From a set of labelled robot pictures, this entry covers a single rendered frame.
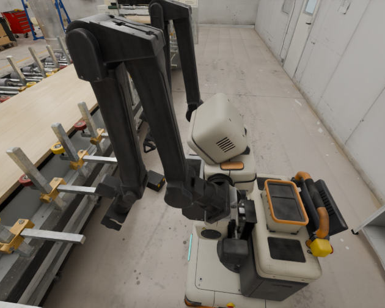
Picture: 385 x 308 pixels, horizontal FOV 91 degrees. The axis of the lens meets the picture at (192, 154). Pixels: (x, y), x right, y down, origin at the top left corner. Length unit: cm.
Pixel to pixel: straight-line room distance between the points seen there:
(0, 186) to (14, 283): 46
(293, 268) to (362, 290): 118
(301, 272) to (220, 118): 73
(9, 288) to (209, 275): 100
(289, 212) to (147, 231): 128
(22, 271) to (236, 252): 97
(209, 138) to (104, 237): 159
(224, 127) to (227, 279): 110
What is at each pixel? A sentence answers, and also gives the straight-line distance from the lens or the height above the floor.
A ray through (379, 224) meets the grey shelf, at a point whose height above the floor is 15.
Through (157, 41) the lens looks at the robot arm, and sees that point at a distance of 35.
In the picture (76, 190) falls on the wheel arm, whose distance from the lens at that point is 119.
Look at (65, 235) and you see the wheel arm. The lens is 106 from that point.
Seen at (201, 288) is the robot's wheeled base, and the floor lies 28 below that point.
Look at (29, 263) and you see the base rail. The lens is 126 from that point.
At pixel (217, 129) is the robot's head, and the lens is 54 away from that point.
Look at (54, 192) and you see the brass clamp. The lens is 126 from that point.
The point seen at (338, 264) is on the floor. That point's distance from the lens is 212.
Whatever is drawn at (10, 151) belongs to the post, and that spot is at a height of 114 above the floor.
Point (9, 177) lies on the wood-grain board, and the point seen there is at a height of 90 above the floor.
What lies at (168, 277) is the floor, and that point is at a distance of 173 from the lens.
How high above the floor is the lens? 167
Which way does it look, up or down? 43 degrees down
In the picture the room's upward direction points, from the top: 1 degrees clockwise
